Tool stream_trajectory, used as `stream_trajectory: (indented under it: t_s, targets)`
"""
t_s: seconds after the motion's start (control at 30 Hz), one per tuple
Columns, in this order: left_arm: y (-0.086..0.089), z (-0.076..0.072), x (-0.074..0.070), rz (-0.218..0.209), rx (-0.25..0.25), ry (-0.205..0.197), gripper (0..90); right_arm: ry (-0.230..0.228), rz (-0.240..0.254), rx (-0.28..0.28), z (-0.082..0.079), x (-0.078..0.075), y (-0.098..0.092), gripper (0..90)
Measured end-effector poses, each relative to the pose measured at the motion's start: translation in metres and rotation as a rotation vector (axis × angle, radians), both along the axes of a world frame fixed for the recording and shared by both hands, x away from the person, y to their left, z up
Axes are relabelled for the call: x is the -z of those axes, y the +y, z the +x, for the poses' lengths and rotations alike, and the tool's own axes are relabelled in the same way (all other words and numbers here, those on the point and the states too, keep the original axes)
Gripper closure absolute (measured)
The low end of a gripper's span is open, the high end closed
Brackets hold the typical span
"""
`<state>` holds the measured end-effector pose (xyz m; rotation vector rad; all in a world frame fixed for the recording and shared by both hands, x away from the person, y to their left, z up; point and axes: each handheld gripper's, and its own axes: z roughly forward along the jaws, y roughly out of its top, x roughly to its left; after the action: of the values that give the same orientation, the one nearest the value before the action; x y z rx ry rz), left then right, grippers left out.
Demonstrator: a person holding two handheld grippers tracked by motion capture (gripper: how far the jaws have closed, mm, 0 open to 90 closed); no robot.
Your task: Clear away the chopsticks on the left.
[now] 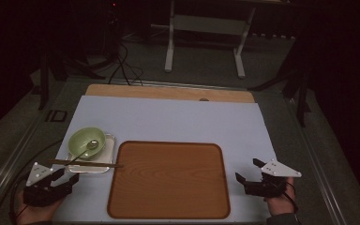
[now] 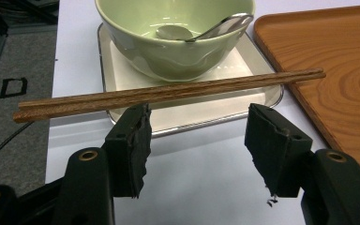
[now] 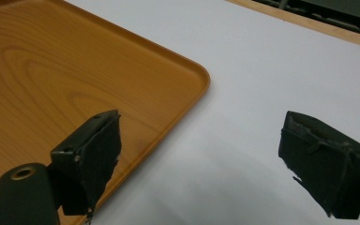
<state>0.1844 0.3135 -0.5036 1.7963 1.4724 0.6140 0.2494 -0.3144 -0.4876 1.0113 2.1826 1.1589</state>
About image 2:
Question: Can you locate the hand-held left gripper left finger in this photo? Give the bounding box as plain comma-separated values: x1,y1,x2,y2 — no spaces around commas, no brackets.
102,102,153,200

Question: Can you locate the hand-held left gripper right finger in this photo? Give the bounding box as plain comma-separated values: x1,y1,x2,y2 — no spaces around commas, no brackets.
244,102,313,199

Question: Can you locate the brown wooden chopstick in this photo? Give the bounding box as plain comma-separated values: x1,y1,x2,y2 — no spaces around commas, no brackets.
18,67,324,111
12,72,326,124

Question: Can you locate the white square plate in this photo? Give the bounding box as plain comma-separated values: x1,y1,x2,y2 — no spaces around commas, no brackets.
97,22,285,139

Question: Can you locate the green ceramic bowl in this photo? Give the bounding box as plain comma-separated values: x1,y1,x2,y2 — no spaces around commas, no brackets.
94,0,257,83

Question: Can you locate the wooden tray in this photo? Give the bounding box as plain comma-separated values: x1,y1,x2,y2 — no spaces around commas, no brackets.
252,3,360,186

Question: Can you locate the white table sheet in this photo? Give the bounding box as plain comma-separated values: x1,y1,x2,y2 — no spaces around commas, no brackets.
45,0,360,225

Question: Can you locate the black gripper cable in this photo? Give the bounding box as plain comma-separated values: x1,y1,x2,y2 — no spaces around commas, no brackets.
0,121,36,173

